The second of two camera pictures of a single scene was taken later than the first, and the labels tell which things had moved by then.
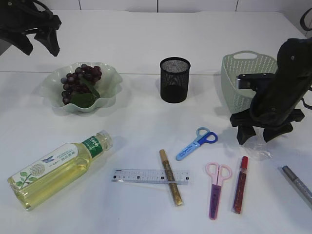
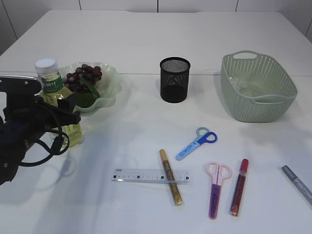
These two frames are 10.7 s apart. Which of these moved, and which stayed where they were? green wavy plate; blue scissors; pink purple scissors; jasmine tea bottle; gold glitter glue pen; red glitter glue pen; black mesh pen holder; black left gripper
Moved: black left gripper; jasmine tea bottle
Stayed: green wavy plate; black mesh pen holder; pink purple scissors; gold glitter glue pen; blue scissors; red glitter glue pen
